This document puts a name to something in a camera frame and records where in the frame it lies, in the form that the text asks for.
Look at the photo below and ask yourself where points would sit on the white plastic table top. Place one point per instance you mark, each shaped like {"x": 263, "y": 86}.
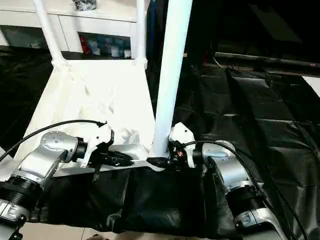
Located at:
{"x": 95, "y": 100}

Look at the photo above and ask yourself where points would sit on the white plastic table leg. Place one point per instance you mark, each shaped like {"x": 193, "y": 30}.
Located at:
{"x": 47, "y": 35}
{"x": 170, "y": 70}
{"x": 142, "y": 32}

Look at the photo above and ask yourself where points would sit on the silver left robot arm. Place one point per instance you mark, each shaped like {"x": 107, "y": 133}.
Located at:
{"x": 40, "y": 160}

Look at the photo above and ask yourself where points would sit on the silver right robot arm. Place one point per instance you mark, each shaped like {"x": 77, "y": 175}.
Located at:
{"x": 230, "y": 170}

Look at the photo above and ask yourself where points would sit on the black plastic mat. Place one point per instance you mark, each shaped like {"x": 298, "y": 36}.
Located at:
{"x": 250, "y": 125}

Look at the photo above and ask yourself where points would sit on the small white jar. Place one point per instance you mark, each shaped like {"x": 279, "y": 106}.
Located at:
{"x": 115, "y": 50}
{"x": 127, "y": 52}

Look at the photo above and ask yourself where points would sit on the red bottle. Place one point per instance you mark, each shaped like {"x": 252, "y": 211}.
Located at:
{"x": 84, "y": 45}

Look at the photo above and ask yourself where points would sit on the black low shelf board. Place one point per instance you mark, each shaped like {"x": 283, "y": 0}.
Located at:
{"x": 270, "y": 59}

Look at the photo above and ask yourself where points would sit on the white paper sheet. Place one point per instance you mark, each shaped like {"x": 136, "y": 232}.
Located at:
{"x": 313, "y": 84}

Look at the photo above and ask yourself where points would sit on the grey crumpled object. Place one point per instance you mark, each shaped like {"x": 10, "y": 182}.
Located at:
{"x": 85, "y": 4}

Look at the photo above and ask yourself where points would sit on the white sideboard cabinet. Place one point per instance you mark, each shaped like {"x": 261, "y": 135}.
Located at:
{"x": 20, "y": 17}

